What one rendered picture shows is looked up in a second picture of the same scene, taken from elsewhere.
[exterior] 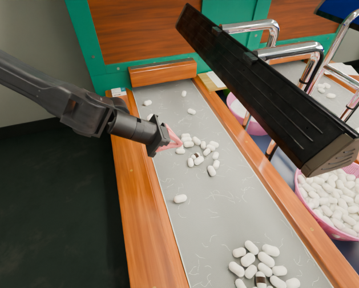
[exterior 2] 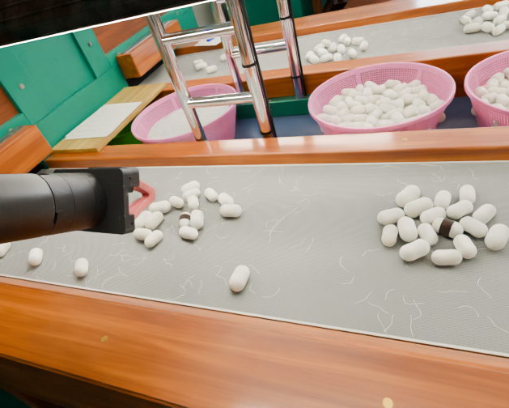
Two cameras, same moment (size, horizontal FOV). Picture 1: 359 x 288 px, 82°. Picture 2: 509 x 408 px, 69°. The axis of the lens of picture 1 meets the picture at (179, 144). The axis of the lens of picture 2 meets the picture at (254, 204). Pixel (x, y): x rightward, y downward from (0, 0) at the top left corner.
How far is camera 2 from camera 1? 0.24 m
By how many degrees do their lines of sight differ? 31
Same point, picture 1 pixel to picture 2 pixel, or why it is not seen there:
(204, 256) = (366, 291)
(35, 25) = not seen: outside the picture
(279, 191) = (330, 146)
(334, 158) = not seen: outside the picture
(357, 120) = not seen: hidden behind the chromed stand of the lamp
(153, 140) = (103, 196)
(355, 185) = (371, 88)
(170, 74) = (2, 171)
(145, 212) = (218, 348)
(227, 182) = (265, 201)
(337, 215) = (398, 116)
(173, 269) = (366, 346)
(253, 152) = (249, 146)
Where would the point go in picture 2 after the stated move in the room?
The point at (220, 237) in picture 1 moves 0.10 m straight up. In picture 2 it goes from (349, 252) to (341, 193)
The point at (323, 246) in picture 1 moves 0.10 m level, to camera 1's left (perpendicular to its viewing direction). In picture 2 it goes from (433, 138) to (410, 178)
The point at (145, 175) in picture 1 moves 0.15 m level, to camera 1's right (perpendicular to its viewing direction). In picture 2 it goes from (142, 315) to (219, 231)
